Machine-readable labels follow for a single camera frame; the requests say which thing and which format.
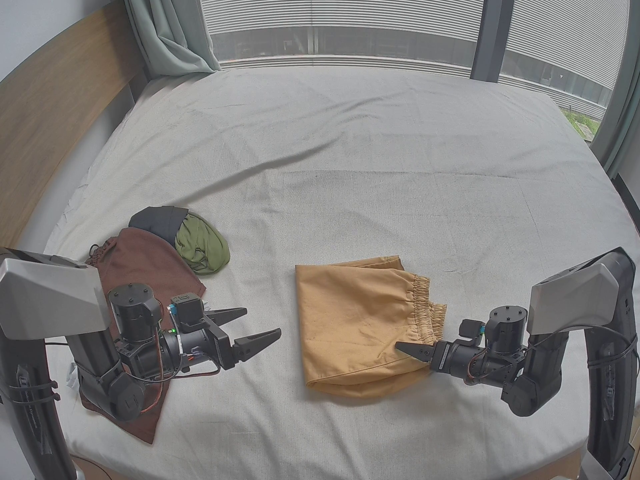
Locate window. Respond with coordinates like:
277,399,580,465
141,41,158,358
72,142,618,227
192,0,632,146

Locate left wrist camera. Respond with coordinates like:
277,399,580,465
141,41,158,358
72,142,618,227
169,293,207,333

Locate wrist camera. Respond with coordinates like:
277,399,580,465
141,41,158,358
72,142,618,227
459,319,487,345
169,293,207,333

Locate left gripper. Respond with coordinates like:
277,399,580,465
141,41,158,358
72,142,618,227
172,306,282,372

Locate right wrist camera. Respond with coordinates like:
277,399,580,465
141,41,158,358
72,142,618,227
459,319,487,345

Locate brown garment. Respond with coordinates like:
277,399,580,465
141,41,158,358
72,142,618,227
80,228,207,445

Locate grey-green curtain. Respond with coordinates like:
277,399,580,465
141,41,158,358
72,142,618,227
117,0,222,80
597,28,640,175

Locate black garment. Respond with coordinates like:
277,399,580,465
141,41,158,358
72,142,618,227
129,207,190,242

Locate bed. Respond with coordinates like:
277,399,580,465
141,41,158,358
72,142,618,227
0,0,640,480

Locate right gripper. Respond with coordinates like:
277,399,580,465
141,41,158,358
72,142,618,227
395,339,490,377

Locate green garment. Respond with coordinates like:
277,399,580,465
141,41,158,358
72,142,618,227
175,213,231,276

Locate tan shorts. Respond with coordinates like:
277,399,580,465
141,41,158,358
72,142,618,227
295,254,447,399

